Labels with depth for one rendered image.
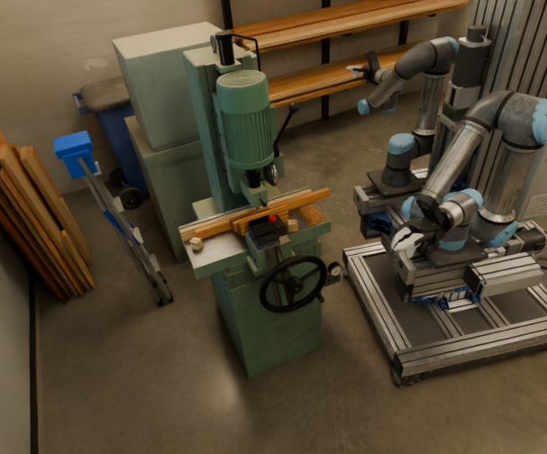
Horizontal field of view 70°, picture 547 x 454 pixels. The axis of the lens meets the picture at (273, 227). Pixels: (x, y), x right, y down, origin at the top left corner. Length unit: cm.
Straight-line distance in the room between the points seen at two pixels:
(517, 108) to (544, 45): 36
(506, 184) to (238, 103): 91
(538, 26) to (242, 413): 199
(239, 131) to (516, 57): 96
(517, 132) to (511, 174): 15
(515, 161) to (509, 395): 132
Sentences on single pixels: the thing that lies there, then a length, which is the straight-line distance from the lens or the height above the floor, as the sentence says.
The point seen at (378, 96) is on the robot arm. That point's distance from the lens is 203.
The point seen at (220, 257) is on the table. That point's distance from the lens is 156.
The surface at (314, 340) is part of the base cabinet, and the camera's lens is 226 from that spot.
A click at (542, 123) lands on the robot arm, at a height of 142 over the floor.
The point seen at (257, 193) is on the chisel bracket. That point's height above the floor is 107.
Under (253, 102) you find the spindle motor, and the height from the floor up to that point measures 145.
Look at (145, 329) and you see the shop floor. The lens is 261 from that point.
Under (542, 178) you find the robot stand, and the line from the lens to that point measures 197.
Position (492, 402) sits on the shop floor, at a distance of 235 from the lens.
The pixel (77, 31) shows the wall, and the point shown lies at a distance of 367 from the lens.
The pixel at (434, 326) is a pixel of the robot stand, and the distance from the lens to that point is 225.
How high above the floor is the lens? 196
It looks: 40 degrees down
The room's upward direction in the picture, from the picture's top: 6 degrees counter-clockwise
